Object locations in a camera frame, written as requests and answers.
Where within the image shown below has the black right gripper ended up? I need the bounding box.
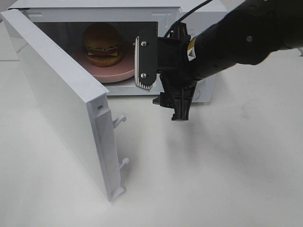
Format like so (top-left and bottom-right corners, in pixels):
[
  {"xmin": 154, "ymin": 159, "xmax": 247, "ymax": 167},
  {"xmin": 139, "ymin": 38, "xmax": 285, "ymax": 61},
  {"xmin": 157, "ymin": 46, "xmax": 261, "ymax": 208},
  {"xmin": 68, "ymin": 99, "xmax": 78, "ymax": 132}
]
[{"xmin": 152, "ymin": 22, "xmax": 199, "ymax": 121}]

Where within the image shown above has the round white door button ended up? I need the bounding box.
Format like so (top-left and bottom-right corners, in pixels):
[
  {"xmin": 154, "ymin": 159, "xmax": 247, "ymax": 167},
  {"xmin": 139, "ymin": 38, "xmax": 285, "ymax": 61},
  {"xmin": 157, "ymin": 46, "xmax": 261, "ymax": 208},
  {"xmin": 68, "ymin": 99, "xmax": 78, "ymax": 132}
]
[{"xmin": 193, "ymin": 88, "xmax": 201, "ymax": 100}]

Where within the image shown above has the pink round plate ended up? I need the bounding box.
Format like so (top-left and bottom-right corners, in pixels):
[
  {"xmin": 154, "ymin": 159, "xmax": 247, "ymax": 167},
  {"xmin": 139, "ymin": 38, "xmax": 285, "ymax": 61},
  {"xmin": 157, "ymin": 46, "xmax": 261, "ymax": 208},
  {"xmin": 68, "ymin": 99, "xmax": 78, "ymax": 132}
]
[{"xmin": 71, "ymin": 42, "xmax": 134, "ymax": 83}]

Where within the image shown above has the burger with lettuce and tomato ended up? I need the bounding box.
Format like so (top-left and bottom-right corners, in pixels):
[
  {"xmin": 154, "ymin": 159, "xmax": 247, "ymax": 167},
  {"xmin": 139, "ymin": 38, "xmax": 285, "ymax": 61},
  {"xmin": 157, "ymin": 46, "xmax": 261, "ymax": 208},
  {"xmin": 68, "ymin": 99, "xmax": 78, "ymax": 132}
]
[{"xmin": 82, "ymin": 22, "xmax": 124, "ymax": 67}]

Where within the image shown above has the white microwave door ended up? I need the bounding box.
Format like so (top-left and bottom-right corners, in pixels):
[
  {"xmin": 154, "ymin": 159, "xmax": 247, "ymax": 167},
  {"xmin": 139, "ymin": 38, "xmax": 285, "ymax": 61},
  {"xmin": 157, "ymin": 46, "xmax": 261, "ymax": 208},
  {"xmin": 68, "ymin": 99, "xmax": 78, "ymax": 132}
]
[{"xmin": 1, "ymin": 9, "xmax": 129, "ymax": 201}]

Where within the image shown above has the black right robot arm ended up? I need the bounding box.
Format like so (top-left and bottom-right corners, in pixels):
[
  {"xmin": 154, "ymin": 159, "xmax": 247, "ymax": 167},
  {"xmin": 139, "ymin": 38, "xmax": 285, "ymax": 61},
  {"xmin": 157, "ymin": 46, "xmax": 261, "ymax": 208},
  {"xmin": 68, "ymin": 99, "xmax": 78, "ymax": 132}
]
[{"xmin": 153, "ymin": 0, "xmax": 303, "ymax": 121}]

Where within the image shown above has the white microwave oven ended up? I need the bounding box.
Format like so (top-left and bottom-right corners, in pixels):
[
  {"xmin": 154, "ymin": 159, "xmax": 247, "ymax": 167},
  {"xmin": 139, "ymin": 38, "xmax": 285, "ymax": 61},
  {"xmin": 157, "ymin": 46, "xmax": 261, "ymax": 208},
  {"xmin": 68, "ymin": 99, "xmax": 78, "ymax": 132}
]
[{"xmin": 5, "ymin": 0, "xmax": 227, "ymax": 103}]

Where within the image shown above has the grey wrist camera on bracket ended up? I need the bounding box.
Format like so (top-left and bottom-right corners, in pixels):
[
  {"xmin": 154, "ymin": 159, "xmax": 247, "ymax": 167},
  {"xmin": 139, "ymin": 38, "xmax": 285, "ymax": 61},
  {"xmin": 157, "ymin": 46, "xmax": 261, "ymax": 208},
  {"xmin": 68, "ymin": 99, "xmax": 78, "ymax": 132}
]
[{"xmin": 134, "ymin": 28, "xmax": 158, "ymax": 90}]

